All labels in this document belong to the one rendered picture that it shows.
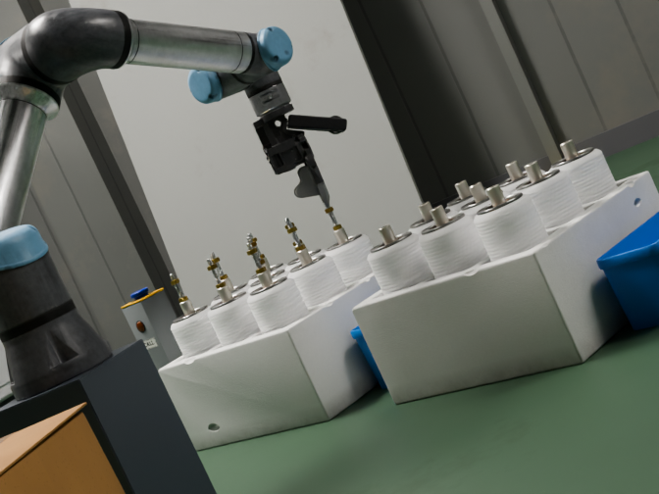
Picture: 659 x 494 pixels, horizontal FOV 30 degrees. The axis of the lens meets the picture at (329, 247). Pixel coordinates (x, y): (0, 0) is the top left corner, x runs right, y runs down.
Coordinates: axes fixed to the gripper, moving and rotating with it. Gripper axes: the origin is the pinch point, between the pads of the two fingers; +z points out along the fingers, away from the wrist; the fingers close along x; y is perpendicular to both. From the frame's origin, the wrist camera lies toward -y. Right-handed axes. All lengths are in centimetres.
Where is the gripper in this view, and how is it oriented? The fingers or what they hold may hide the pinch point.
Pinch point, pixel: (328, 199)
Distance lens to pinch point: 242.1
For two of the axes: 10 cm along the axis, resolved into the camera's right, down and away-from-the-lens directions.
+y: -9.0, 4.3, -0.7
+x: 1.0, 0.5, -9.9
